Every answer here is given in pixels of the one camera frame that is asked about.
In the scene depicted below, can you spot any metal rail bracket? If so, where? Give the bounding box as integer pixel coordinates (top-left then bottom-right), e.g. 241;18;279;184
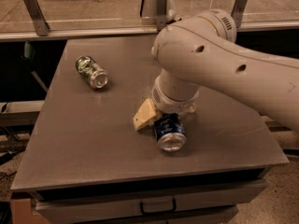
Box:
23;0;50;36
156;0;167;31
231;0;248;28

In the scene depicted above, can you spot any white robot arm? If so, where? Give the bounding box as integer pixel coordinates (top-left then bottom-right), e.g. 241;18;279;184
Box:
134;9;299;133

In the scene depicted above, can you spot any black drawer handle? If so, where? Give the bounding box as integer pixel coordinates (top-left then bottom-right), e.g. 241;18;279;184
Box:
139;198;177;216

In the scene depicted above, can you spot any blue pepsi can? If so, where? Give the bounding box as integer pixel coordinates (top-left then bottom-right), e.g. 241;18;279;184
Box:
154;113;187;152

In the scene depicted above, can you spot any horizontal aluminium rail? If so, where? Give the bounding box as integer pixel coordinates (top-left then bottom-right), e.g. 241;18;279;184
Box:
0;21;299;42

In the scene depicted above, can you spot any left metal rail bracket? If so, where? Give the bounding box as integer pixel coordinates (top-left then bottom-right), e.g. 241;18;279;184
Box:
23;0;50;36

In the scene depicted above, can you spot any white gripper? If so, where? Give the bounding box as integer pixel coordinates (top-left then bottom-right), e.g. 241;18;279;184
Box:
133;77;199;131

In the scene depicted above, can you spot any green soda can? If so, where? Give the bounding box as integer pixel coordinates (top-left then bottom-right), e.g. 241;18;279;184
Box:
75;56;108;90

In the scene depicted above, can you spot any right metal rail bracket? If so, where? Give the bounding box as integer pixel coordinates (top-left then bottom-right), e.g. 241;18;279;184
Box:
231;0;248;28

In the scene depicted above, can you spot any middle metal rail bracket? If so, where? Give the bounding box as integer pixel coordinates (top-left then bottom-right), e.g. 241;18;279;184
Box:
156;0;167;31

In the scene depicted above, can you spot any grey cabinet drawer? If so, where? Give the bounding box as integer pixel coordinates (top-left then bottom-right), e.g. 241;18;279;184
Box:
36;179;267;224

